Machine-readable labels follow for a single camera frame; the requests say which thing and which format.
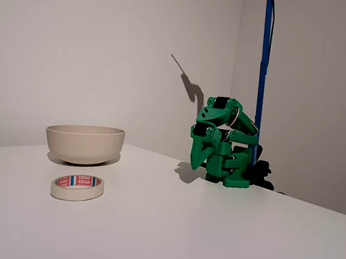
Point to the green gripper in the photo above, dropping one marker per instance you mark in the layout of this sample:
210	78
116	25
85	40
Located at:
201	147

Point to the cream masking tape roll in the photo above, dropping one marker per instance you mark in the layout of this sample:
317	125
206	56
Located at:
61	193

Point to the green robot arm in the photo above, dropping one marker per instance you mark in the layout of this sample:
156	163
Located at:
237	167

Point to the black table clamp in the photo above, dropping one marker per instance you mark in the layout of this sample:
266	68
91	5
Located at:
262	173

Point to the beige bowl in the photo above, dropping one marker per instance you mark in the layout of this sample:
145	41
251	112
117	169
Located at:
81	144

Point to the blue camera pole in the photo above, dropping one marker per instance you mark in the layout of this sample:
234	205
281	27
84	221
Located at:
264	52

